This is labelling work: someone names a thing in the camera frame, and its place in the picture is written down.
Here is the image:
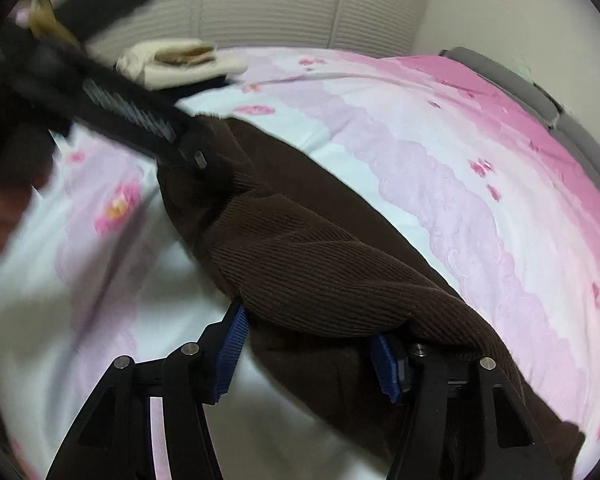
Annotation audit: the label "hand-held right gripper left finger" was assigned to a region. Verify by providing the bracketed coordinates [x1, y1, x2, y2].
[45, 300, 251, 480]

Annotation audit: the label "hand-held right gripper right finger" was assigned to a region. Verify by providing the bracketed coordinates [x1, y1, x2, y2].
[370, 332, 563, 480]

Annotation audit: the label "brown corduroy pants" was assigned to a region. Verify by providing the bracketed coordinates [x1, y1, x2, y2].
[157, 115, 586, 480]

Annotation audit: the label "person's left hand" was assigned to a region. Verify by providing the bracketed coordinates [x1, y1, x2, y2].
[0, 170, 51, 263]

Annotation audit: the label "cream folded cloth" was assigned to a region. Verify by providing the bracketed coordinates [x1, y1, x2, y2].
[116, 39, 248, 92]

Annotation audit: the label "tan plush toy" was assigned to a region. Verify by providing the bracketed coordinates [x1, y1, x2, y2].
[27, 0, 83, 50]

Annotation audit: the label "white louvred closet door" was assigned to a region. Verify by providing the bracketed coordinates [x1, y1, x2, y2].
[80, 0, 441, 61]

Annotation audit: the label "pink floral blanket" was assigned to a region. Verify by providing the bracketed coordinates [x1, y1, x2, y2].
[0, 47, 600, 480]

